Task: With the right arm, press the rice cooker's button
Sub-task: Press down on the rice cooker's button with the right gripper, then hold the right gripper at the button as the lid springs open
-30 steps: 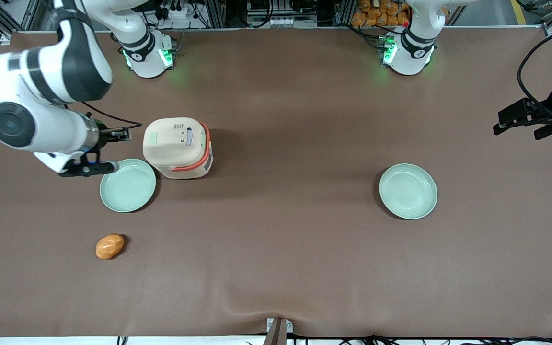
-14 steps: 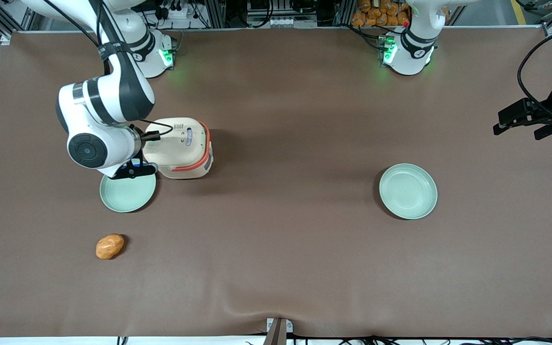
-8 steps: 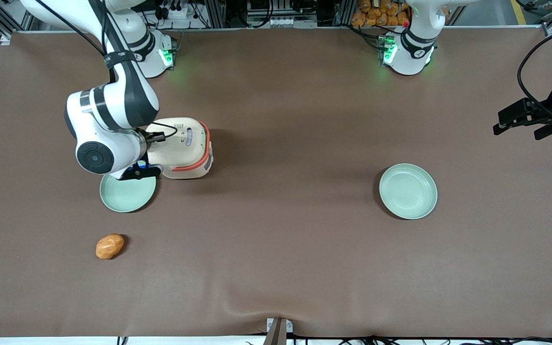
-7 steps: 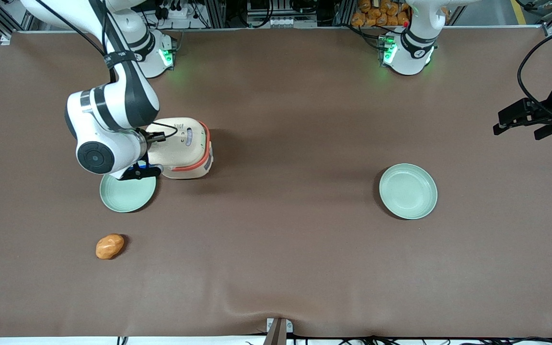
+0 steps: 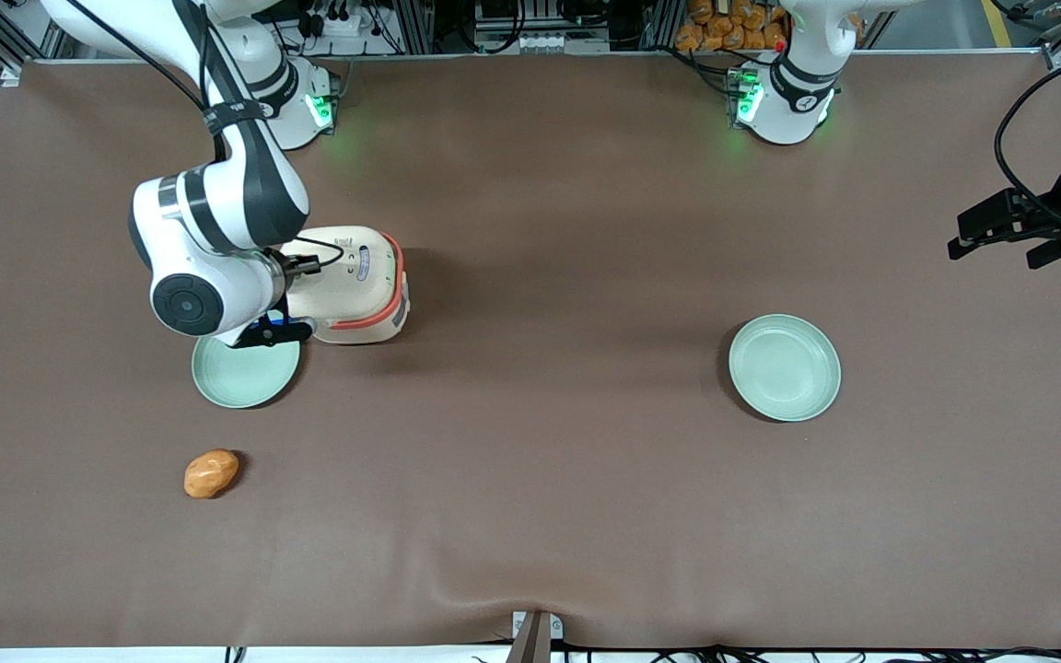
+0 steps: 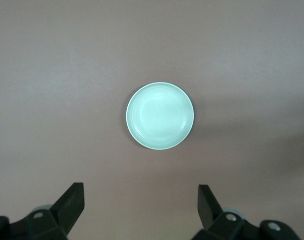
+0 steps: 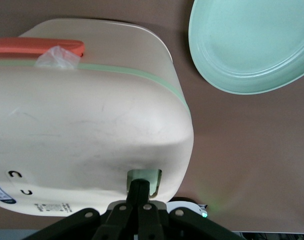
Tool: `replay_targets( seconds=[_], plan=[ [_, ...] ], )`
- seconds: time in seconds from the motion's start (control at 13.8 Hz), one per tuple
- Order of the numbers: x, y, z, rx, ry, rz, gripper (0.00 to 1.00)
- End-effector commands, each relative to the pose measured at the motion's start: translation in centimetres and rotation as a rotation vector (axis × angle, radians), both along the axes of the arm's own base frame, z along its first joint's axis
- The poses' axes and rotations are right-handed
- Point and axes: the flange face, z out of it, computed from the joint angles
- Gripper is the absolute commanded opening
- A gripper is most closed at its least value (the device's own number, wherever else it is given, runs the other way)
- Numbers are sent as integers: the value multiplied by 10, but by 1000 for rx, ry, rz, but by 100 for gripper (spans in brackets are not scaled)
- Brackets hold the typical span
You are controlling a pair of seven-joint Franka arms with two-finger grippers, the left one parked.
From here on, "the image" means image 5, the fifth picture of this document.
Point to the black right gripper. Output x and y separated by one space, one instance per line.
275 253

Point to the beige rice cooker orange trim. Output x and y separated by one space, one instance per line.
355 295

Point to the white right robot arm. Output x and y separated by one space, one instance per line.
217 203

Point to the pale green round plate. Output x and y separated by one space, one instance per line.
245 378
784 368

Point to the orange bread roll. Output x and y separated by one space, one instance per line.
211 473

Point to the white power strip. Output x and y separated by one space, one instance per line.
346 20

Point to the brown table cloth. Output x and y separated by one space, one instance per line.
540 479

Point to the orange items pile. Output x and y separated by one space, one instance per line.
733 23

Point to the white terminal block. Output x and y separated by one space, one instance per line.
558 42

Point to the metal table edge bracket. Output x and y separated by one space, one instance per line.
535 635

